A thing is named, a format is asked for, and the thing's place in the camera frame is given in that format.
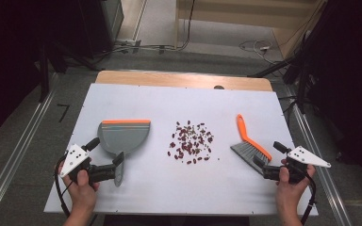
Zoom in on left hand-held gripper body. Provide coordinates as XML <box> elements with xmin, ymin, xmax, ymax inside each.
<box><xmin>58</xmin><ymin>143</ymin><xmax>117</xmax><ymax>186</ymax></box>

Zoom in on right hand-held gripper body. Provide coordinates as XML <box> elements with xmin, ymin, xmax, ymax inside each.
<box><xmin>261</xmin><ymin>145</ymin><xmax>332</xmax><ymax>185</ymax></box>

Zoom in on orange brush with grey bristles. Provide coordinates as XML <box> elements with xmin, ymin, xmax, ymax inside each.
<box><xmin>230</xmin><ymin>113</ymin><xmax>272</xmax><ymax>175</ymax></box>

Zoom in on grey dustpan with orange edge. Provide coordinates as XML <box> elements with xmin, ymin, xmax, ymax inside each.
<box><xmin>97</xmin><ymin>119</ymin><xmax>152</xmax><ymax>188</ymax></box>

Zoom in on pile of red beans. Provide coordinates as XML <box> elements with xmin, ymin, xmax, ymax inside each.
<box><xmin>167</xmin><ymin>120</ymin><xmax>221</xmax><ymax>166</ymax></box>

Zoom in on person's left hand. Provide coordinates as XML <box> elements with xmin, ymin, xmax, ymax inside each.
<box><xmin>58</xmin><ymin>159</ymin><xmax>101</xmax><ymax>218</ymax></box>

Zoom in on person's right hand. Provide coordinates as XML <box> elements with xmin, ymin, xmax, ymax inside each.
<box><xmin>274</xmin><ymin>163</ymin><xmax>317</xmax><ymax>214</ymax></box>

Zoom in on white board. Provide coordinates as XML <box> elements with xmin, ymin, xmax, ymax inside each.
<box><xmin>43</xmin><ymin>83</ymin><xmax>319</xmax><ymax>217</ymax></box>

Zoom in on black metal stand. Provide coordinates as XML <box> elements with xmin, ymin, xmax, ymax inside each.
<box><xmin>248</xmin><ymin>31</ymin><xmax>315</xmax><ymax>114</ymax></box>
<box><xmin>37</xmin><ymin>40</ymin><xmax>103</xmax><ymax>103</ymax></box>

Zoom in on dark curtain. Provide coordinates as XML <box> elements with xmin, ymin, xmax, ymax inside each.
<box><xmin>304</xmin><ymin>0</ymin><xmax>362</xmax><ymax>189</ymax></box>
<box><xmin>0</xmin><ymin>0</ymin><xmax>83</xmax><ymax>149</ymax></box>

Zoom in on wooden table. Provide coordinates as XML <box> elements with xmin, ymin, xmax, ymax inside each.
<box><xmin>94</xmin><ymin>70</ymin><xmax>273</xmax><ymax>92</ymax></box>

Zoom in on grey power strip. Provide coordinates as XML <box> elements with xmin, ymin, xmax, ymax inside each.
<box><xmin>114</xmin><ymin>38</ymin><xmax>142</xmax><ymax>55</ymax></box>

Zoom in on black cabinet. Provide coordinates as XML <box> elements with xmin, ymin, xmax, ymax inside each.
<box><xmin>74</xmin><ymin>0</ymin><xmax>125</xmax><ymax>59</ymax></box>

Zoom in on wooden shelf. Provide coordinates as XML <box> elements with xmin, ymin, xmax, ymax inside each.
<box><xmin>174</xmin><ymin>0</ymin><xmax>328</xmax><ymax>60</ymax></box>

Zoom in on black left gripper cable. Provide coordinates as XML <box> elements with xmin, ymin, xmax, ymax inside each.
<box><xmin>54</xmin><ymin>154</ymin><xmax>72</xmax><ymax>218</ymax></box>

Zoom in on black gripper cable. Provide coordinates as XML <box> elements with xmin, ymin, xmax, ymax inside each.
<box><xmin>300</xmin><ymin>172</ymin><xmax>318</xmax><ymax>225</ymax></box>
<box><xmin>54</xmin><ymin>154</ymin><xmax>72</xmax><ymax>218</ymax></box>

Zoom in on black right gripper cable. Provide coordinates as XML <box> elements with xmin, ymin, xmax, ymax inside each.
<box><xmin>300</xmin><ymin>172</ymin><xmax>318</xmax><ymax>225</ymax></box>

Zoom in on metal floor rail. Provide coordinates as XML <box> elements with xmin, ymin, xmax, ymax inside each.
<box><xmin>0</xmin><ymin>73</ymin><xmax>59</xmax><ymax>226</ymax></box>
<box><xmin>282</xmin><ymin>86</ymin><xmax>354</xmax><ymax>226</ymax></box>

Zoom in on white cable with plug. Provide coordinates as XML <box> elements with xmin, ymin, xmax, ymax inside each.
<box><xmin>239</xmin><ymin>39</ymin><xmax>284</xmax><ymax>65</ymax></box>

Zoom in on grey floor cables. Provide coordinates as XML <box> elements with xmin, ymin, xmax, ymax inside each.
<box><xmin>100</xmin><ymin>43</ymin><xmax>183</xmax><ymax>56</ymax></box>

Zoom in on black hanging cable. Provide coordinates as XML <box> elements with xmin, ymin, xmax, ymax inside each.
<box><xmin>173</xmin><ymin>0</ymin><xmax>197</xmax><ymax>51</ymax></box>

